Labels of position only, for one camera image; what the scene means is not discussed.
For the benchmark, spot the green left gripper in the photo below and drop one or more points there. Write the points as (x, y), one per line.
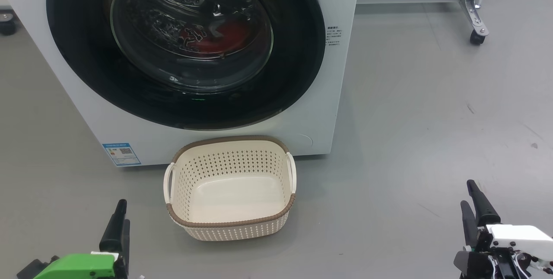
(82, 266)

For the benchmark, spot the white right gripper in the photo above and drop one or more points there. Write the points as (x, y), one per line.
(518, 236)

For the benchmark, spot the red garment with white stripes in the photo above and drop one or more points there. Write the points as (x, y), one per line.
(229, 37)

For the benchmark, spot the black round glass washer door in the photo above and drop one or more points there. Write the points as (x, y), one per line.
(293, 54)

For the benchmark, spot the cream perforated basket brown rim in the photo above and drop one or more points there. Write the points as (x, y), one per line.
(233, 197)

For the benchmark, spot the white front-load washing machine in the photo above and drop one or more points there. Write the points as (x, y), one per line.
(324, 110)

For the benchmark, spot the blue energy label sticker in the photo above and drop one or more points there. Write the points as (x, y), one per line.
(122, 153)

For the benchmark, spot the small black caster wheel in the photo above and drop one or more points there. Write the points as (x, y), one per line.
(6, 26)
(477, 38)

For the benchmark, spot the silver metal frame leg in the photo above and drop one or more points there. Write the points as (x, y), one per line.
(471, 11)

